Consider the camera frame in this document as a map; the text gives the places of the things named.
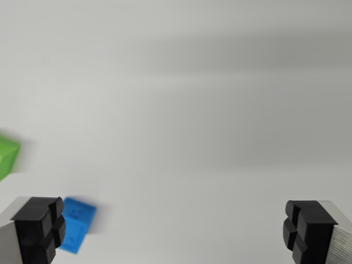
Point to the gripper left finger with black rubber pad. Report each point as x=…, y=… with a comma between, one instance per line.
x=30, y=228

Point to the gripper right finger with black rubber pad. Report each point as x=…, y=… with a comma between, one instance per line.
x=313, y=231

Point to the green embossed cube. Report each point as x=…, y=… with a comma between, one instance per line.
x=7, y=156

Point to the blue embossed cube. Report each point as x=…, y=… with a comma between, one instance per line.
x=78, y=220

